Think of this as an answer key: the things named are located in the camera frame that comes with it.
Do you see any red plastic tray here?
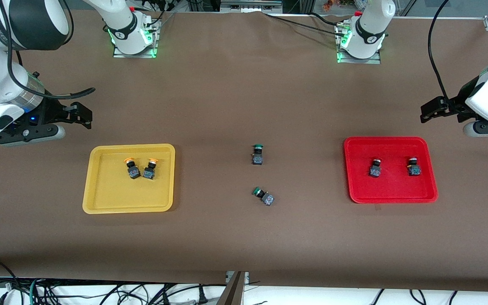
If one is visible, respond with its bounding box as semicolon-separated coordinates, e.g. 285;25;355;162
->
344;136;438;204

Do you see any black table cable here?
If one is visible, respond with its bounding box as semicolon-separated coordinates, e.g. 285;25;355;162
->
310;11;351;28
263;12;343;35

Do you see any yellow push button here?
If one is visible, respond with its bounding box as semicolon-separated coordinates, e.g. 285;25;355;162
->
143;158;160;180
124;158;142;180

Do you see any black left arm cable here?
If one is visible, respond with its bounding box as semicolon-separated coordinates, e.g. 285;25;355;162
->
428;0;451;101

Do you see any aluminium profile bar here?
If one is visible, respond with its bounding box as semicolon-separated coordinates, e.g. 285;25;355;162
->
216;271;250;305

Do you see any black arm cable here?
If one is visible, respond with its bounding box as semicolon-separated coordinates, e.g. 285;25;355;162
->
428;0;451;101
6;0;97;101

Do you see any green floor cable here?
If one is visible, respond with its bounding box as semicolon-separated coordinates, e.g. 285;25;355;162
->
29;278;44;305

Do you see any grey metal box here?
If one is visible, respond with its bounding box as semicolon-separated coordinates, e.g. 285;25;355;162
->
219;0;283;14

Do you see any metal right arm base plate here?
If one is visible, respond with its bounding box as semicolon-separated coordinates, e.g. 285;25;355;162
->
113;18;162;59

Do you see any yellow plastic tray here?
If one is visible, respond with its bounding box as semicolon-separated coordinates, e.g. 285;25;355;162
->
82;144;176;214

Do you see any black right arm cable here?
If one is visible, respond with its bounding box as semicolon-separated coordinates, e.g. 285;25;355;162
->
6;0;97;101

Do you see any brown table cloth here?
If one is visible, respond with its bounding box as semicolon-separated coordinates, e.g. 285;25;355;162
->
0;9;488;293

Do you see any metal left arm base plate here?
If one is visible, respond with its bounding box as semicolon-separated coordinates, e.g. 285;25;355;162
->
336;23;383;65

